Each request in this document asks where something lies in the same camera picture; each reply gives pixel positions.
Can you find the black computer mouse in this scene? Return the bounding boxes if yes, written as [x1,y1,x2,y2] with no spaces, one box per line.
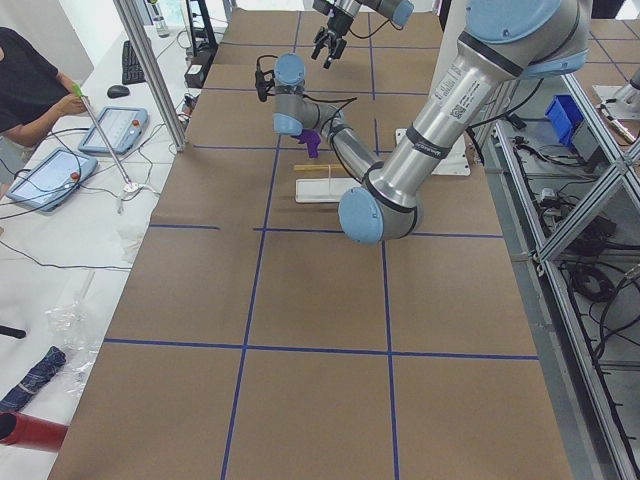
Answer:
[107,85,130,99]

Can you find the folded dark blue umbrella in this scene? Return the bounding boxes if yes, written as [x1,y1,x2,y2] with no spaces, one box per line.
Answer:
[1,346,66,413]

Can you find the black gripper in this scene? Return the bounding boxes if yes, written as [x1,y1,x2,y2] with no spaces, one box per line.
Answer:
[311,10,353,69]

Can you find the far blue teach pendant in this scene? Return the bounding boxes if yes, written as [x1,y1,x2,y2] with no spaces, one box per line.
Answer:
[78,106,149,156]

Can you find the near blue teach pendant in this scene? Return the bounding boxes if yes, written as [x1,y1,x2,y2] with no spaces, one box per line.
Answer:
[6,147,98,212]

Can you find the blue storage bin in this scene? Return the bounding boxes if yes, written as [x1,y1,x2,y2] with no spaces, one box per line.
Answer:
[545,94,584,148]

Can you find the red cylinder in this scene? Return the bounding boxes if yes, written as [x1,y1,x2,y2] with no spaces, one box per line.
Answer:
[1,412,68,452]

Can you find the clear plastic bag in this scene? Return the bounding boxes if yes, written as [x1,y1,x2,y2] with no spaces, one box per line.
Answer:
[45,270,101,398]

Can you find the green handled reacher stick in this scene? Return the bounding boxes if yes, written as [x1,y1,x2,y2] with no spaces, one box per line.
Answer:
[72,84,159,206]

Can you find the small black box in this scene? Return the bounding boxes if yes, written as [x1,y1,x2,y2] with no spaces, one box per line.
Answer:
[184,64,206,89]

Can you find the clear water bottle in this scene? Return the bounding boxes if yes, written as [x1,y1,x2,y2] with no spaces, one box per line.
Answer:
[149,0,169,38]

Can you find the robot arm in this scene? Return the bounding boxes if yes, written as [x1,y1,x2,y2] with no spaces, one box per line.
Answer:
[311,0,414,69]
[273,1,592,244]

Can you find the aluminium frame post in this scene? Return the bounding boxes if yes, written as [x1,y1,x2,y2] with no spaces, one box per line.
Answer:
[113,0,186,152]

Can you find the black keyboard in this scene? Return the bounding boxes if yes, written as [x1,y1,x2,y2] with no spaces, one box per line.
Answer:
[121,40,146,85]

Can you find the purple towel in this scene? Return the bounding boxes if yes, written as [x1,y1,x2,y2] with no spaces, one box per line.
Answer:
[293,129,321,159]

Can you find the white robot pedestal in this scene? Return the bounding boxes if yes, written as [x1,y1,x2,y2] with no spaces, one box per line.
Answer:
[394,0,474,177]

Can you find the blue teach pendant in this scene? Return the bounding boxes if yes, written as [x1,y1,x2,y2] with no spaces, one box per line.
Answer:
[6,147,98,212]
[78,106,149,156]

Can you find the white base wooden towel rack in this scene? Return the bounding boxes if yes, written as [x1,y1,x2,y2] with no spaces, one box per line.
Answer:
[293,164,360,204]

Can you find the person in black shirt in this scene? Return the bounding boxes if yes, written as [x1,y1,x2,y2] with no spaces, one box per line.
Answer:
[0,25,86,196]

